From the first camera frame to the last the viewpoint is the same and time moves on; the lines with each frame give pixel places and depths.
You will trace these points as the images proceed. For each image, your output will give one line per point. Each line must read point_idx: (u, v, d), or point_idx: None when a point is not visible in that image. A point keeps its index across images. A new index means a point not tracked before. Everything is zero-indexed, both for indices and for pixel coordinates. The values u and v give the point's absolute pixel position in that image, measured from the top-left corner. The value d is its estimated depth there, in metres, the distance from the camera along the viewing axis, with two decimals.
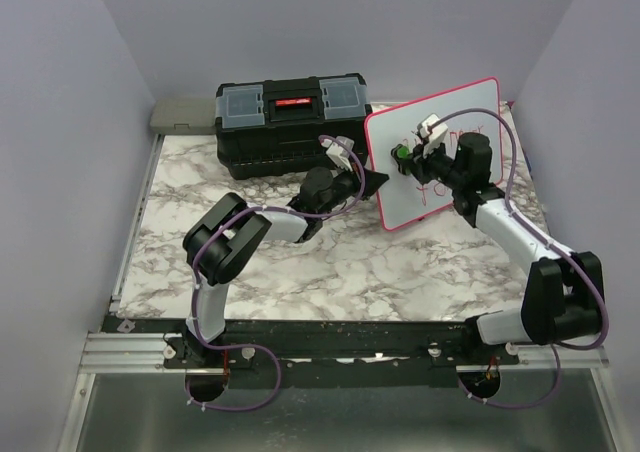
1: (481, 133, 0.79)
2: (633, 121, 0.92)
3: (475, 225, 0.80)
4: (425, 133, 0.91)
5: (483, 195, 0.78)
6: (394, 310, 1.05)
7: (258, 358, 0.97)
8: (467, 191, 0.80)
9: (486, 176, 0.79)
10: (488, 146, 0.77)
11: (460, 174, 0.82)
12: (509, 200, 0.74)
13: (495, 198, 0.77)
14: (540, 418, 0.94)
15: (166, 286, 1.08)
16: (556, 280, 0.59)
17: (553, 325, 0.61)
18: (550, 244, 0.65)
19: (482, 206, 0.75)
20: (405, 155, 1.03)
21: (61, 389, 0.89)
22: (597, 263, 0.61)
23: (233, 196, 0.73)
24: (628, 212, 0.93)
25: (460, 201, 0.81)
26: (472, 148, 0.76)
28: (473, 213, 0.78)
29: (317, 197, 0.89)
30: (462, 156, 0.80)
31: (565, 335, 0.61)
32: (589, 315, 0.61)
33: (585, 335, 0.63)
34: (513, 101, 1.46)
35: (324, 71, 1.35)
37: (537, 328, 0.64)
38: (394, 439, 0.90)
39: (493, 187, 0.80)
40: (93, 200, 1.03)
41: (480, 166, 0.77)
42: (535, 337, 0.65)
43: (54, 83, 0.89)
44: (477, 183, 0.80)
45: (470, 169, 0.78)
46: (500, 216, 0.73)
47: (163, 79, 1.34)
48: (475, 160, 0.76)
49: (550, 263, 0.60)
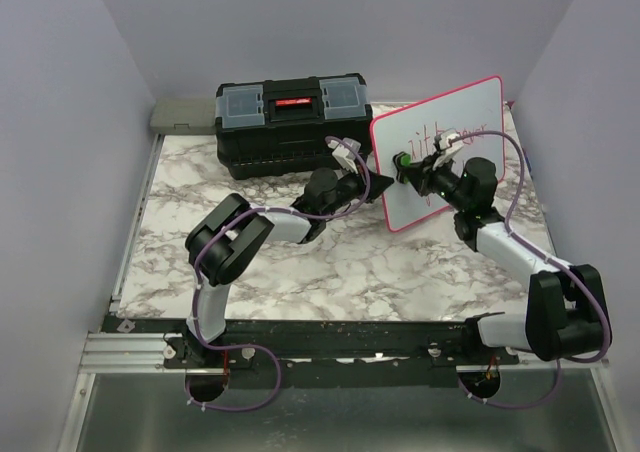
1: (489, 160, 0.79)
2: (634, 121, 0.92)
3: (476, 249, 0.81)
4: (444, 146, 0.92)
5: (483, 221, 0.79)
6: (394, 310, 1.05)
7: (258, 358, 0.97)
8: (468, 216, 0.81)
9: (488, 201, 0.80)
10: (494, 176, 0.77)
11: (462, 197, 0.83)
12: (507, 222, 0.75)
13: (495, 223, 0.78)
14: (540, 418, 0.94)
15: (166, 286, 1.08)
16: (555, 291, 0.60)
17: (558, 340, 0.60)
18: (547, 258, 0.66)
19: (483, 230, 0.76)
20: (407, 164, 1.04)
21: (61, 389, 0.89)
22: (596, 274, 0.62)
23: (236, 196, 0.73)
24: (628, 212, 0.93)
25: (461, 226, 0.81)
26: (478, 178, 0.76)
28: (474, 238, 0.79)
29: (321, 197, 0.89)
30: (466, 182, 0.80)
31: (570, 350, 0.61)
32: (593, 329, 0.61)
33: (590, 350, 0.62)
34: (513, 101, 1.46)
35: (324, 71, 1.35)
37: (541, 345, 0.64)
38: (394, 439, 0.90)
39: (493, 212, 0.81)
40: (93, 201, 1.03)
41: (485, 194, 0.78)
42: (539, 355, 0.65)
43: (54, 84, 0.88)
44: (479, 208, 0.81)
45: (474, 196, 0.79)
46: (500, 237, 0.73)
47: (163, 79, 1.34)
48: (480, 189, 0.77)
49: (549, 275, 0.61)
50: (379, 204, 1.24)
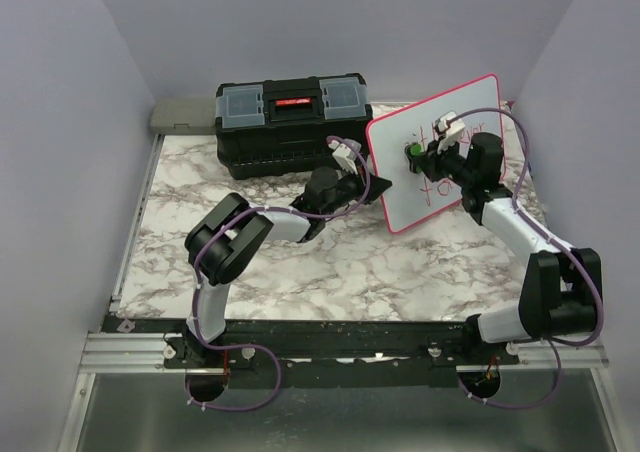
1: (495, 133, 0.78)
2: (634, 119, 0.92)
3: (481, 223, 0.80)
4: (443, 127, 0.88)
5: (490, 195, 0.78)
6: (394, 310, 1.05)
7: (258, 357, 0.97)
8: (475, 189, 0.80)
9: (496, 176, 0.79)
10: (501, 147, 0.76)
11: (469, 172, 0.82)
12: (515, 199, 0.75)
13: (502, 198, 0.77)
14: (540, 419, 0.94)
15: (166, 286, 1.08)
16: (553, 272, 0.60)
17: (547, 317, 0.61)
18: (550, 239, 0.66)
19: (489, 203, 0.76)
20: (417, 153, 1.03)
21: (61, 389, 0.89)
22: (596, 259, 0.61)
23: (236, 196, 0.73)
24: (628, 211, 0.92)
25: (469, 199, 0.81)
26: (484, 148, 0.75)
28: (480, 212, 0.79)
29: (322, 196, 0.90)
30: (473, 155, 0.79)
31: (559, 330, 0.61)
32: (585, 312, 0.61)
33: (579, 332, 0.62)
34: (513, 101, 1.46)
35: (324, 71, 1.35)
37: (531, 322, 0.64)
38: (394, 439, 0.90)
39: (501, 187, 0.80)
40: (93, 200, 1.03)
41: (492, 165, 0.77)
42: (529, 331, 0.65)
43: (54, 83, 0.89)
44: (486, 182, 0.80)
45: (480, 168, 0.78)
46: (505, 212, 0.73)
47: (163, 79, 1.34)
48: (486, 159, 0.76)
49: (549, 255, 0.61)
50: (379, 204, 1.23)
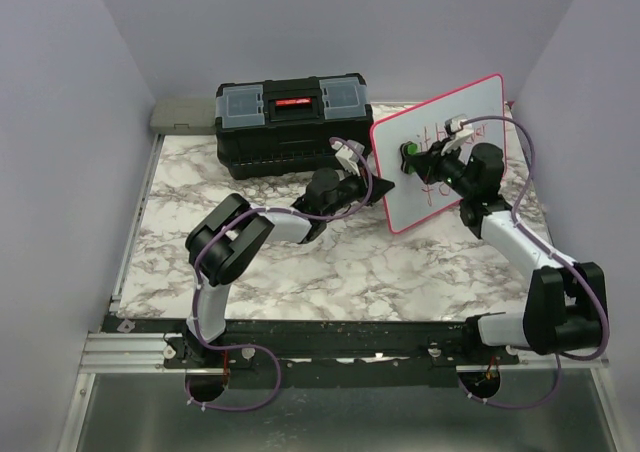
1: (496, 146, 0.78)
2: (634, 120, 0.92)
3: (480, 236, 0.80)
4: (455, 128, 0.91)
5: (488, 207, 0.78)
6: (394, 310, 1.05)
7: (258, 357, 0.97)
8: (474, 202, 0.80)
9: (495, 188, 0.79)
10: (500, 160, 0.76)
11: (468, 183, 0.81)
12: (514, 212, 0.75)
13: (501, 210, 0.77)
14: (540, 419, 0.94)
15: (167, 286, 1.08)
16: (557, 288, 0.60)
17: (553, 334, 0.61)
18: (552, 253, 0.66)
19: (488, 217, 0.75)
20: (413, 153, 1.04)
21: (61, 389, 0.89)
22: (598, 272, 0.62)
23: (237, 196, 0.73)
24: (628, 211, 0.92)
25: (466, 212, 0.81)
26: (484, 161, 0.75)
28: (478, 225, 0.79)
29: (322, 197, 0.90)
30: (473, 167, 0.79)
31: (565, 346, 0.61)
32: (591, 327, 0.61)
33: (585, 347, 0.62)
34: (513, 101, 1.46)
35: (324, 71, 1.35)
37: (536, 339, 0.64)
38: (394, 439, 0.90)
39: (500, 199, 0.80)
40: (93, 200, 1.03)
41: (492, 179, 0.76)
42: (535, 347, 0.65)
43: (54, 83, 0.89)
44: (485, 195, 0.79)
45: (480, 180, 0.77)
46: (504, 227, 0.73)
47: (163, 79, 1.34)
48: (486, 172, 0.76)
49: (552, 271, 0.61)
50: (379, 204, 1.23)
